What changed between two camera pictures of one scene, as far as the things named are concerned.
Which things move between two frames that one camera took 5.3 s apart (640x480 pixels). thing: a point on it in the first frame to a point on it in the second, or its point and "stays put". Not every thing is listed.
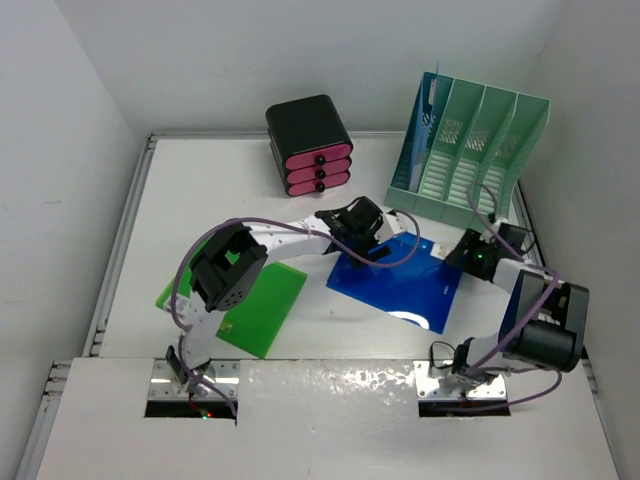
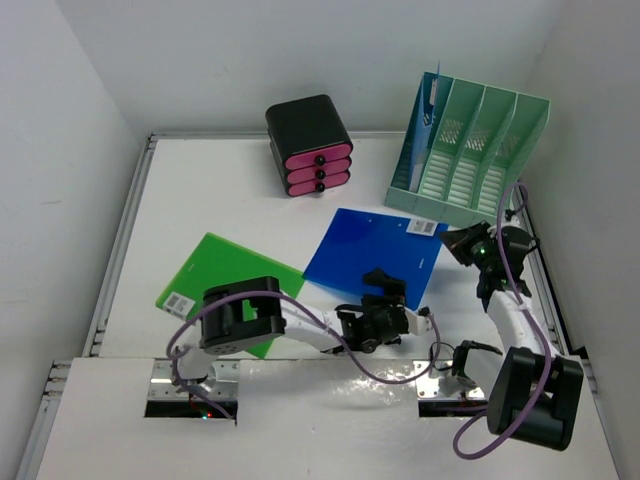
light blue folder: (426, 122) stays put
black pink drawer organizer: (309, 146) stays put
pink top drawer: (318, 156) stays put
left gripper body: (365, 244) to (391, 292)
